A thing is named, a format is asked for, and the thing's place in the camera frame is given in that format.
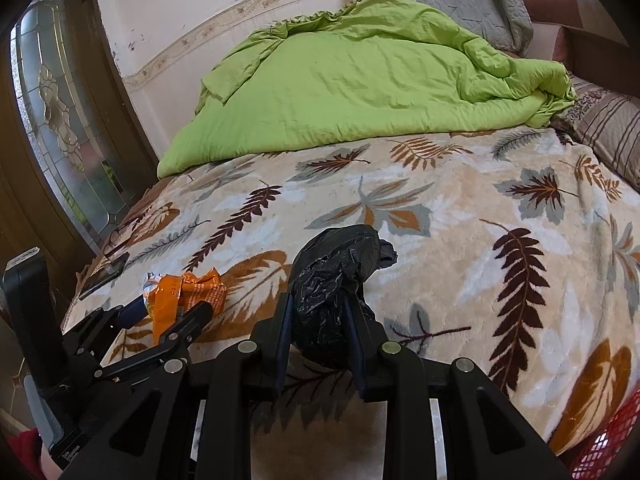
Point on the wooden door with glass pane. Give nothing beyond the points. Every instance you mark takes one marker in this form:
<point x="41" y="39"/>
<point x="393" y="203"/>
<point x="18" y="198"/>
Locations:
<point x="65" y="110"/>

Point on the black plastic bag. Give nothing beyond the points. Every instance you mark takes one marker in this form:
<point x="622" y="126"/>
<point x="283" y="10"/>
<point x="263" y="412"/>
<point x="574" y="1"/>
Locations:
<point x="325" y="280"/>

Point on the black phone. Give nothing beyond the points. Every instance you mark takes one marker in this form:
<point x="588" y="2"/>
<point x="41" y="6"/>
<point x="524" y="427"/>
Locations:
<point x="102" y="275"/>

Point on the leaf print blanket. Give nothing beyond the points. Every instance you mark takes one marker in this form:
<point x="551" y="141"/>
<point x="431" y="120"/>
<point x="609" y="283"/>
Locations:
<point x="475" y="260"/>

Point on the green quilt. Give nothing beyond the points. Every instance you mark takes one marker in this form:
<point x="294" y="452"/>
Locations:
<point x="350" y="85"/>

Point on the red mesh basket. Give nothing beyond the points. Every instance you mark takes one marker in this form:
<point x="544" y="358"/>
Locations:
<point x="610" y="440"/>

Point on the orange snack wrapper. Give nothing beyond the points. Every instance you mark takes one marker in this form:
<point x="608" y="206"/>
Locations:
<point x="170" y="300"/>

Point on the brown headboard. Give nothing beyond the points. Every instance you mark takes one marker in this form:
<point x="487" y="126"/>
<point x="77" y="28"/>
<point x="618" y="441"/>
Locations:
<point x="590" y="45"/>

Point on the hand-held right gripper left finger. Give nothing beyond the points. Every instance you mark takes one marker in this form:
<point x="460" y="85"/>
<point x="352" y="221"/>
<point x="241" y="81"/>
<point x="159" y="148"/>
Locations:
<point x="285" y="340"/>

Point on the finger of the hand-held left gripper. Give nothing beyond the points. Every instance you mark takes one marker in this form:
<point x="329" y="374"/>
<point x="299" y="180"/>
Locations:
<point x="195" y="317"/>
<point x="132" y="312"/>

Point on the striped pillow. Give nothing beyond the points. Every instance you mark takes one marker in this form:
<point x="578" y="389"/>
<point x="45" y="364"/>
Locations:
<point x="610" y="120"/>

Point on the red cloth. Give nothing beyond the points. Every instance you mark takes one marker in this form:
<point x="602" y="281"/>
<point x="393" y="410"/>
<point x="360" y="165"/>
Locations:
<point x="20" y="452"/>

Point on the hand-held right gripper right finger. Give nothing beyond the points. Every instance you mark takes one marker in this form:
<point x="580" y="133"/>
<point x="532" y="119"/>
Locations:
<point x="352" y="345"/>

